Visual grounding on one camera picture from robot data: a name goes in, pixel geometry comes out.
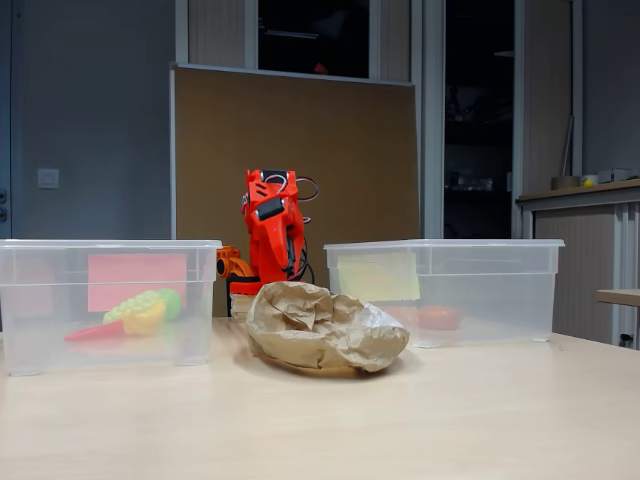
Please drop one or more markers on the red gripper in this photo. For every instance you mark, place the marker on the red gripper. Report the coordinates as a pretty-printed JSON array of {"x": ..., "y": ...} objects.
[{"x": 278, "y": 231}]

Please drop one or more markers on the green toy apple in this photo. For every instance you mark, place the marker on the green toy apple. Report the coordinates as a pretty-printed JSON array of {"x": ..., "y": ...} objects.
[{"x": 174, "y": 302}]

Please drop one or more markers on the yellow toy banana bunch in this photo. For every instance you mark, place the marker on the yellow toy banana bunch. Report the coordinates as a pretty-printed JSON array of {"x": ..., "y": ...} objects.
[{"x": 145, "y": 322}]

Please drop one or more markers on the orange toy croissant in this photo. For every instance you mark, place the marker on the orange toy croissant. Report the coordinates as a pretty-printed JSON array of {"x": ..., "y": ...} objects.
[{"x": 405, "y": 315}]

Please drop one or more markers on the light green toy grapes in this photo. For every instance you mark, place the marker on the light green toy grapes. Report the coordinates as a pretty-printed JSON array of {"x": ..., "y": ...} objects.
[{"x": 135, "y": 302}]

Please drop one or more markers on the brown toy donut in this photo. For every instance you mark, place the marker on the brown toy donut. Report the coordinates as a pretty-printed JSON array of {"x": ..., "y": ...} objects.
[{"x": 439, "y": 317}]

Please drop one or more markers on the red toy chili pepper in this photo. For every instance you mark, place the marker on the red toy chili pepper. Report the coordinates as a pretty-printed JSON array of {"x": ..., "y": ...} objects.
[{"x": 95, "y": 332}]

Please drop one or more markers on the red robot arm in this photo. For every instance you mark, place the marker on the red robot arm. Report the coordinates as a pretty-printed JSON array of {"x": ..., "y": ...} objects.
[{"x": 260, "y": 187}]

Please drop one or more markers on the yellow-green paper label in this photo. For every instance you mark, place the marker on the yellow-green paper label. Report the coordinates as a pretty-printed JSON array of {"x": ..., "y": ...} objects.
[{"x": 375, "y": 275}]

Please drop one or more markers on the pink paper label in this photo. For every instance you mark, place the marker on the pink paper label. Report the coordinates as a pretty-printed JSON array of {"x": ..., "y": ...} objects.
[{"x": 135, "y": 275}]

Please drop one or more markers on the clear plastic bin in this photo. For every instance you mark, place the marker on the clear plastic bin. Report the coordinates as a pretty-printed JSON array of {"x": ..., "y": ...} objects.
[
  {"x": 490, "y": 280},
  {"x": 45, "y": 350}
]

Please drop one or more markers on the wooden base block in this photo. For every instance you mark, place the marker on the wooden base block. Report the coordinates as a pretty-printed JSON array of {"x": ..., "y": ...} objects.
[{"x": 242, "y": 305}]

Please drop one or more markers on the crumpled brown paper bag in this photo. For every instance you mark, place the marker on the crumpled brown paper bag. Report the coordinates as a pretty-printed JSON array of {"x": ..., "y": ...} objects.
[{"x": 325, "y": 345}]

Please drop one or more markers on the clear plastic film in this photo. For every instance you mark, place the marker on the clear plastic film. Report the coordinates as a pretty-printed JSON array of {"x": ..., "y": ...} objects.
[{"x": 380, "y": 317}]

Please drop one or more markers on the brown cork pin board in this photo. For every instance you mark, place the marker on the brown cork pin board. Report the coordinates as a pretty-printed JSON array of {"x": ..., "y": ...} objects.
[{"x": 325, "y": 125}]

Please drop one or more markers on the dark window pane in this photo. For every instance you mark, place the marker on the dark window pane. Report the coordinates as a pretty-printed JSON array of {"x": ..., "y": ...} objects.
[{"x": 310, "y": 35}]

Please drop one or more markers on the dark glass door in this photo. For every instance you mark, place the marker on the dark glass door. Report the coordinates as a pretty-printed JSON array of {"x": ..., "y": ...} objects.
[{"x": 477, "y": 125}]

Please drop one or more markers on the grey roller shutter cabinet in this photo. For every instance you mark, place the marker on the grey roller shutter cabinet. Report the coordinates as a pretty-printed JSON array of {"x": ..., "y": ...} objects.
[{"x": 575, "y": 260}]

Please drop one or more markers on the small yellow object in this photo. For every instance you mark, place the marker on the small yellow object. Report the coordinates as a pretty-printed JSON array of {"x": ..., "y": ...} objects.
[{"x": 589, "y": 182}]

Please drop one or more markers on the wooden side table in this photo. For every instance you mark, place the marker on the wooden side table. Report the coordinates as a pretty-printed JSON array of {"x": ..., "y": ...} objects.
[{"x": 620, "y": 297}]

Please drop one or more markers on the white light switch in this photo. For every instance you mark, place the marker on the white light switch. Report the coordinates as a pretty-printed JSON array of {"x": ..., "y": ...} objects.
[{"x": 48, "y": 178}]

